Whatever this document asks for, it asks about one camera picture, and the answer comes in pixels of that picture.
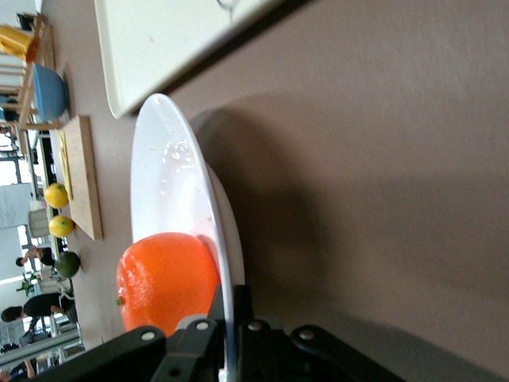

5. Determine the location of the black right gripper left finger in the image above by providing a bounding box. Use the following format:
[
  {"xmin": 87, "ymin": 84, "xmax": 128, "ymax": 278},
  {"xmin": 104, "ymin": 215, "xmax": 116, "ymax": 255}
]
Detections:
[{"xmin": 23, "ymin": 284, "xmax": 227, "ymax": 382}]

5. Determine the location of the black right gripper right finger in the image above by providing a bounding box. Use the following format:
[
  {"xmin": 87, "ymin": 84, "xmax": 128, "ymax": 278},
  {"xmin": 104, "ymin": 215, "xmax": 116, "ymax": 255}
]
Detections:
[{"xmin": 233, "ymin": 284, "xmax": 402, "ymax": 382}]

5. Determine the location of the orange fruit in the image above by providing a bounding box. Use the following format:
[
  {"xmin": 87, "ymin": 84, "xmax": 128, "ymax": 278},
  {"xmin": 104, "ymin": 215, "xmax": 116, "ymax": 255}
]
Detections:
[{"xmin": 115, "ymin": 232, "xmax": 220, "ymax": 338}]

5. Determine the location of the white round plate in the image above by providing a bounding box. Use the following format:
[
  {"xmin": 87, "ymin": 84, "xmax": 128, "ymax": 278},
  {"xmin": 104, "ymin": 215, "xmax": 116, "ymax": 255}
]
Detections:
[{"xmin": 130, "ymin": 92, "xmax": 246, "ymax": 382}]

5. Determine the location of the dark green avocado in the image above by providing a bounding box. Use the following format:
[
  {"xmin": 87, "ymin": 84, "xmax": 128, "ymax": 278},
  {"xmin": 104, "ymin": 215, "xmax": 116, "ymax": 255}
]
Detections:
[{"xmin": 54, "ymin": 251, "xmax": 82, "ymax": 279}]

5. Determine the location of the yellow lemon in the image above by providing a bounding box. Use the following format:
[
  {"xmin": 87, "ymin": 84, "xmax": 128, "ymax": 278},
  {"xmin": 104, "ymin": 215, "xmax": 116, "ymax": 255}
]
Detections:
[
  {"xmin": 43, "ymin": 182, "xmax": 70, "ymax": 209},
  {"xmin": 48, "ymin": 215, "xmax": 76, "ymax": 239}
]

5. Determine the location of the wooden cutting board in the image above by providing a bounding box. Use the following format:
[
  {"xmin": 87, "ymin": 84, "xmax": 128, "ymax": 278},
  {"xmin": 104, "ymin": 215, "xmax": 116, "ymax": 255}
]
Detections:
[{"xmin": 55, "ymin": 115, "xmax": 104, "ymax": 242}]

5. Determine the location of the yellow plastic knife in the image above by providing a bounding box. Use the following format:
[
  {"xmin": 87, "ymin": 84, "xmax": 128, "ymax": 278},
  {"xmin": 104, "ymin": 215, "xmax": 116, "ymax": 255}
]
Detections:
[{"xmin": 59, "ymin": 131, "xmax": 76, "ymax": 202}]

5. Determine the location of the brown table cover sheet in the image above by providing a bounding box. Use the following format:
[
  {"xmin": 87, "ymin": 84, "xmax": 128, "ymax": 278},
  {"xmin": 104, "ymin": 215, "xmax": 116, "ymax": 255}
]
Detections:
[{"xmin": 39, "ymin": 0, "xmax": 509, "ymax": 382}]

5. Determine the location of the yellow plastic fork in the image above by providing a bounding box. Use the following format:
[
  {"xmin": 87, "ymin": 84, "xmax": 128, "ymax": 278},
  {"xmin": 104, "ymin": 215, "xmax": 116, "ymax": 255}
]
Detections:
[{"xmin": 54, "ymin": 129, "xmax": 68, "ymax": 160}]

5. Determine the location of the blue bowl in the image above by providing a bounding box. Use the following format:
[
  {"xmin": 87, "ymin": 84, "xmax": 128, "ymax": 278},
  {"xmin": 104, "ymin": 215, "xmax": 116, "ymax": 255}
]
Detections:
[{"xmin": 32, "ymin": 63, "xmax": 69, "ymax": 123}]

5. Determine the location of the cream bear print tray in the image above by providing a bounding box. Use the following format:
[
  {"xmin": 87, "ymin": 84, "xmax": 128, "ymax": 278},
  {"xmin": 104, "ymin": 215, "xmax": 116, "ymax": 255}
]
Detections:
[{"xmin": 94, "ymin": 0, "xmax": 307, "ymax": 119}]

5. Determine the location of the wooden peg rack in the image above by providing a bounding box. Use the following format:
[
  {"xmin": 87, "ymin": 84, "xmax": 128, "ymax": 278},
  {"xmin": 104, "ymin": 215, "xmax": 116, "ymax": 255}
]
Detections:
[{"xmin": 0, "ymin": 14, "xmax": 56, "ymax": 131}]

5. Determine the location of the yellow mug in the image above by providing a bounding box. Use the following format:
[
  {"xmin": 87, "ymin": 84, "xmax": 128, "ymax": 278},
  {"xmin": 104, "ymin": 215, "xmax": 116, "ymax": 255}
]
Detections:
[{"xmin": 0, "ymin": 24, "xmax": 41, "ymax": 64}]

